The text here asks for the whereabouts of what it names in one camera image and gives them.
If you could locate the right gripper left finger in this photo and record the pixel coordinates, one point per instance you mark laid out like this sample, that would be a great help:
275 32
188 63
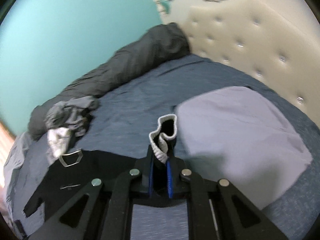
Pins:
99 210

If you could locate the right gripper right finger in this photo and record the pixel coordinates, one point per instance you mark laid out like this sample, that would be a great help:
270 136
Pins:
217 209

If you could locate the black sweater white trim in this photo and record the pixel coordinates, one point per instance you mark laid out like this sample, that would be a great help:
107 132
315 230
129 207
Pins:
66 177

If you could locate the folded light grey garment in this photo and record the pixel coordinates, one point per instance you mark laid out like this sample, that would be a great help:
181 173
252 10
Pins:
237 134

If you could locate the light grey blanket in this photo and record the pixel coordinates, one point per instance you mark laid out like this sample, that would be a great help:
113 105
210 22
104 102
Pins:
12 166

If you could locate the blue patterned bed sheet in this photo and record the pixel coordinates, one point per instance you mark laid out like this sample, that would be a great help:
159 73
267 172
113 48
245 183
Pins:
127 114

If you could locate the grey crumpled garment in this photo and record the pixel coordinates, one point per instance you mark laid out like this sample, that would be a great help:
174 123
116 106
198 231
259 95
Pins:
74 114

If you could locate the pink curtain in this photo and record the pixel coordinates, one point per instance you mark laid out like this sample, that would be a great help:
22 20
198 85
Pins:
6 143

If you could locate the dark grey rolled duvet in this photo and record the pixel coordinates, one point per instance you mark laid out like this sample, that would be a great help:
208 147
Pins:
161 43

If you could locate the cream tufted headboard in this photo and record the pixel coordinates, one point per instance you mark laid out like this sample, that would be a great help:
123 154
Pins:
274 41

